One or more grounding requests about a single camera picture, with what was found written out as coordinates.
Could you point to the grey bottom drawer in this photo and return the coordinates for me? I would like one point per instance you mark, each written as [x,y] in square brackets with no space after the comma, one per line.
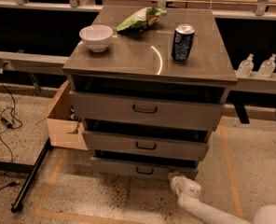
[140,165]

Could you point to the grey drawer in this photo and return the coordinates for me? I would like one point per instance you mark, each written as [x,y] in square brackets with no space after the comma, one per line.
[140,165]
[152,112]
[139,145]

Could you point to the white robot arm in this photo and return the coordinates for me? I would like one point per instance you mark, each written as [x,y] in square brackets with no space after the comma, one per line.
[188,192]

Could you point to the grey wooden drawer cabinet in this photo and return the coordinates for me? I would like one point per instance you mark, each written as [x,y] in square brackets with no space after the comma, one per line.
[141,65]

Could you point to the grey middle drawer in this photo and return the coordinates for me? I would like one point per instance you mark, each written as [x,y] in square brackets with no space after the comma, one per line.
[139,145]

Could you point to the grey top drawer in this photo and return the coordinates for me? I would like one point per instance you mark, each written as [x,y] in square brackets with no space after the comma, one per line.
[152,112]

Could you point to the open cardboard box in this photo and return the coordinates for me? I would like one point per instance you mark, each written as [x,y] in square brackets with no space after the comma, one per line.
[63,131]

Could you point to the white ceramic bowl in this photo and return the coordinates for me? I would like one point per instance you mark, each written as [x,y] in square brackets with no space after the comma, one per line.
[96,37]

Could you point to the green chip bag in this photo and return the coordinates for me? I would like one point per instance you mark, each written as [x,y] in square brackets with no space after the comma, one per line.
[141,19]

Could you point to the blue soda can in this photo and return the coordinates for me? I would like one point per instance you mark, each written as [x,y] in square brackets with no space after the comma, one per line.
[182,42]

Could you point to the clear sanitizer bottle left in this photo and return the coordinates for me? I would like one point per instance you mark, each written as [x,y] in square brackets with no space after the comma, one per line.
[246,66]

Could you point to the clear sanitizer bottle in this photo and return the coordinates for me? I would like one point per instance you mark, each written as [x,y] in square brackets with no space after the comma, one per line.
[246,66]
[268,66]

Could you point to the black metal floor bar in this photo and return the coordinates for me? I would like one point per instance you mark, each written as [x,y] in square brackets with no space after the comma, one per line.
[29,169]

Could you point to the clear sanitizer bottle right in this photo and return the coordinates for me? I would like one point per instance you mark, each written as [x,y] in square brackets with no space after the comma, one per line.
[268,66]

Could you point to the metal frame rail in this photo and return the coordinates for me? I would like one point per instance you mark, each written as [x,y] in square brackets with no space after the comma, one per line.
[47,64]

